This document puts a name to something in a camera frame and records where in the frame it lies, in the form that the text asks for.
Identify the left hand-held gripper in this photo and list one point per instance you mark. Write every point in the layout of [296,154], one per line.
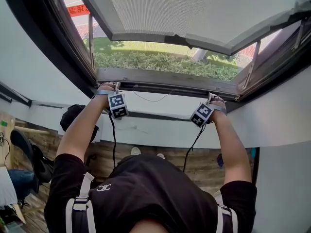
[118,105]

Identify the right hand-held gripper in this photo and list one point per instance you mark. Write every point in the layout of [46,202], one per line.
[201,115]

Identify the person's left forearm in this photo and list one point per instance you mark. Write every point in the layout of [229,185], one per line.
[80,130]

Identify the person's right forearm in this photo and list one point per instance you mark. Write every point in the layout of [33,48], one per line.
[230,149]

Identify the grey framed awning window sash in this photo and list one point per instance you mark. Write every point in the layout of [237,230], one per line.
[136,36]

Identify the black framed side window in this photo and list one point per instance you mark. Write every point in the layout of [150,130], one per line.
[26,102]

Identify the person's left hand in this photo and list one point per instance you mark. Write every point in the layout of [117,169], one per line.
[108,87]

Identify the person's right hand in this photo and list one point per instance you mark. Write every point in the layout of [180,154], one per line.
[217,101]

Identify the black jacket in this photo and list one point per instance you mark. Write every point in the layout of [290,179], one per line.
[73,118]

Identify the dark blue cloth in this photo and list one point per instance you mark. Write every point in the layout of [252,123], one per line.
[220,160]

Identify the person's left white shoe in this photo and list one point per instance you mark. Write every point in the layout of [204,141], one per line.
[136,151]

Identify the person's white shoe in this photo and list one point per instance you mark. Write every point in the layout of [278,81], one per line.
[160,156]
[136,151]

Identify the person's right white shoe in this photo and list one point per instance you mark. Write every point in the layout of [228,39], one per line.
[160,156]

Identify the green hedge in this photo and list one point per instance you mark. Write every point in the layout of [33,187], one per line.
[158,62]

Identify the grey tree trunk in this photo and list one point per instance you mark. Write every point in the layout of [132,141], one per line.
[200,56]

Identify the teal object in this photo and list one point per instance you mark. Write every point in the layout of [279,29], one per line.
[253,153]

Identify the person's black t-shirt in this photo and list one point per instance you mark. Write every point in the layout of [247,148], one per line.
[150,193]

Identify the black mesh office chair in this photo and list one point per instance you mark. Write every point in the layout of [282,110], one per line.
[29,149]

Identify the red banner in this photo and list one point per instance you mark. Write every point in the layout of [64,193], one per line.
[77,10]

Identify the green bottle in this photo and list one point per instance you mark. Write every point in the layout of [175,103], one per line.
[3,123]

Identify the light wooden table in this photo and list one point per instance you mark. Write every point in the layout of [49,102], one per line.
[7,142]

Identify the black window frame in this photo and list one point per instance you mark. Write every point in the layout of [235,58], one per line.
[36,33]

